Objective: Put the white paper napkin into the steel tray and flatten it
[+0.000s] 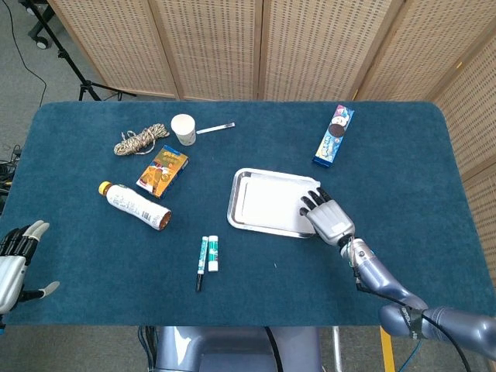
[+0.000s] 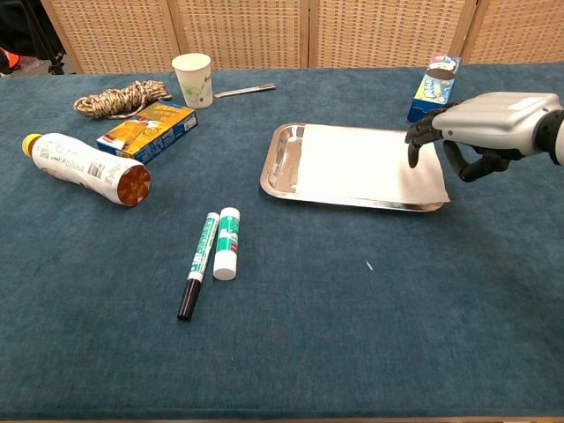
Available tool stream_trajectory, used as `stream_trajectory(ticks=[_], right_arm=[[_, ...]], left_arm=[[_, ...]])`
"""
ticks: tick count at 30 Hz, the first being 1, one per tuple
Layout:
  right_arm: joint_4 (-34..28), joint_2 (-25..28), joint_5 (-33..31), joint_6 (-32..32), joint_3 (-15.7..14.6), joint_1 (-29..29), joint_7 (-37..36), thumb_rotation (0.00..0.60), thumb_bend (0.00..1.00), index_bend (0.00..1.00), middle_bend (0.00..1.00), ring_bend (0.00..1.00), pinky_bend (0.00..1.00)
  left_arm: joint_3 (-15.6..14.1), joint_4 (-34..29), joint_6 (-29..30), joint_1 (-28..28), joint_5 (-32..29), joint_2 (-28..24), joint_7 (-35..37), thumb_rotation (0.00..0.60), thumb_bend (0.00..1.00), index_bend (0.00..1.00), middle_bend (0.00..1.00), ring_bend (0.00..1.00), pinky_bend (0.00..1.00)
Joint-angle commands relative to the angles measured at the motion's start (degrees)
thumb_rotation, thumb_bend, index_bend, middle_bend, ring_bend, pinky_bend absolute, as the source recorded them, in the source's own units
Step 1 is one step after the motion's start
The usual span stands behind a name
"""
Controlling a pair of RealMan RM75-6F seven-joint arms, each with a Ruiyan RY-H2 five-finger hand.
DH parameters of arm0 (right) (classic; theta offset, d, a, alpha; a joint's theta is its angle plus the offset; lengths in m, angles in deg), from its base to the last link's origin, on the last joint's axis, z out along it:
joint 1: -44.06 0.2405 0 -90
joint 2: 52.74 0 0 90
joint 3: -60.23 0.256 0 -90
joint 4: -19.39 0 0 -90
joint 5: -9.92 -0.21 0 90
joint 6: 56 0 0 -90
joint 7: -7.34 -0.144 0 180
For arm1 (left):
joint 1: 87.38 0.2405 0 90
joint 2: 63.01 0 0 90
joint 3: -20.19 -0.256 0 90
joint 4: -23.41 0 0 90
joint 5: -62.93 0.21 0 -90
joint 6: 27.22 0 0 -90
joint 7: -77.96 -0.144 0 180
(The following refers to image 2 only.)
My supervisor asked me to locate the white paper cup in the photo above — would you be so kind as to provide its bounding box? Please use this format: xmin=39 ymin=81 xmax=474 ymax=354
xmin=171 ymin=53 xmax=214 ymax=110

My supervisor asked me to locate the stainless steel tray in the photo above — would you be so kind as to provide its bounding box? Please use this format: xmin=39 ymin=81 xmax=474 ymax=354
xmin=259 ymin=122 xmax=447 ymax=213

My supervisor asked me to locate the orange and blue carton box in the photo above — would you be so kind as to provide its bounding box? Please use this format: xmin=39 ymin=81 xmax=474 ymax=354
xmin=96 ymin=99 xmax=199 ymax=166

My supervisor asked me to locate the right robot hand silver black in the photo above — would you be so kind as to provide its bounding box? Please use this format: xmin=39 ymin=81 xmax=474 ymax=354
xmin=404 ymin=91 xmax=564 ymax=183

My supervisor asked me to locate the white paper sheet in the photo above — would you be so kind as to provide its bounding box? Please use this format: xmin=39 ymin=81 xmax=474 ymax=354
xmin=297 ymin=123 xmax=452 ymax=206

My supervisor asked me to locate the black tripod stand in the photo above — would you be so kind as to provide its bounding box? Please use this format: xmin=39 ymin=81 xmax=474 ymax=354
xmin=19 ymin=0 xmax=68 ymax=76

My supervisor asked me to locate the white labelled tea bottle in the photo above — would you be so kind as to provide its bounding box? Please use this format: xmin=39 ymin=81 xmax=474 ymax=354
xmin=21 ymin=132 xmax=152 ymax=207

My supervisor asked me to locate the wicker folding screen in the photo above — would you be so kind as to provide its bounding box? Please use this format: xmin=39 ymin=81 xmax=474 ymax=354
xmin=39 ymin=0 xmax=564 ymax=75

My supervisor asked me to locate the green white glue stick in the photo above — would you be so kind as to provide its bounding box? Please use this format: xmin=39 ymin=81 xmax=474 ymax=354
xmin=212 ymin=207 xmax=241 ymax=281

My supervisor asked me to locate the blue cookie box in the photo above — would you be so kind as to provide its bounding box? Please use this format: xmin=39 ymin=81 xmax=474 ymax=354
xmin=406 ymin=52 xmax=463 ymax=124

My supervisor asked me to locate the orange object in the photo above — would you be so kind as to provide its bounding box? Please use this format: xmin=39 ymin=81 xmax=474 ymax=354
xmin=0 ymin=47 xmax=23 ymax=75

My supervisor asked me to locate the green white marker pen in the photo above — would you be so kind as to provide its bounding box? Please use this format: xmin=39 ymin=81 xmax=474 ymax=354
xmin=176 ymin=211 xmax=220 ymax=322

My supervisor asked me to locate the metal utility knife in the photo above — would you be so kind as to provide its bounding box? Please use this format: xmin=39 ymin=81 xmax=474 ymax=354
xmin=213 ymin=83 xmax=278 ymax=99

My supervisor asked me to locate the coiled braided rope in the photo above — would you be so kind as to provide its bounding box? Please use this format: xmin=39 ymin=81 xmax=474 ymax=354
xmin=72 ymin=79 xmax=173 ymax=120

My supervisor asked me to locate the teal table cloth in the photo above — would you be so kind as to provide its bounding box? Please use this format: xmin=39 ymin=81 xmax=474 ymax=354
xmin=0 ymin=61 xmax=564 ymax=420

